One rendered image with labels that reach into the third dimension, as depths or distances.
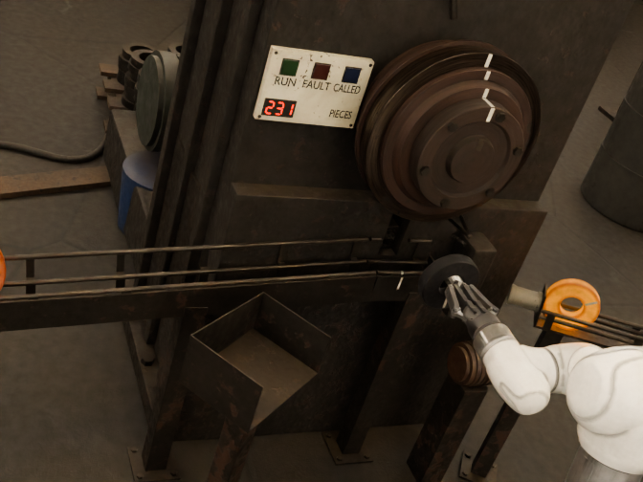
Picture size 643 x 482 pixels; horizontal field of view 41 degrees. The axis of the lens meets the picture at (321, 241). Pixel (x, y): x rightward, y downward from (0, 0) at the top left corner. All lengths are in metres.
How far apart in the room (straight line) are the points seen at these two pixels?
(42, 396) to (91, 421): 0.17
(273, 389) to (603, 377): 0.90
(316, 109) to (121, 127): 1.67
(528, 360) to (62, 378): 1.48
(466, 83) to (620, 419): 0.98
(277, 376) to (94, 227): 1.59
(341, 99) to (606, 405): 1.09
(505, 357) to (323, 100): 0.73
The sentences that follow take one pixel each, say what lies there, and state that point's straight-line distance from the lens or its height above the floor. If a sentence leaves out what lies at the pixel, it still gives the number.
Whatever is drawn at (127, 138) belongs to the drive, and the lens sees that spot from 3.59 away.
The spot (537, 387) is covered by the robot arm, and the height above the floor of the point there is 0.86.
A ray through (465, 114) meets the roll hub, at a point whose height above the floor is 1.23.
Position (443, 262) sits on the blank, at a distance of 2.09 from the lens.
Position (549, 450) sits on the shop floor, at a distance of 3.18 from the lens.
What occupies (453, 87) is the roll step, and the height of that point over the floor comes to 1.27.
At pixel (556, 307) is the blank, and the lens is 2.54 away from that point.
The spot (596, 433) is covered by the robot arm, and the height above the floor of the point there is 1.13.
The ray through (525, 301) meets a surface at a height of 0.67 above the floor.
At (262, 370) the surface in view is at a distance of 2.04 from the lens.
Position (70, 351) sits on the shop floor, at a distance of 2.88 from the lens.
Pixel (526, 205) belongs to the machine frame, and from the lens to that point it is 2.58.
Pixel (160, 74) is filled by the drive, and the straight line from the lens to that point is 3.24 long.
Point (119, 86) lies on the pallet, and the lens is 4.26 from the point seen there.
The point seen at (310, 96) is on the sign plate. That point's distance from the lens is 2.08.
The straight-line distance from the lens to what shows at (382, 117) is 2.02.
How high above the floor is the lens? 1.92
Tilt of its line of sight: 31 degrees down
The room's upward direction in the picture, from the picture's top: 18 degrees clockwise
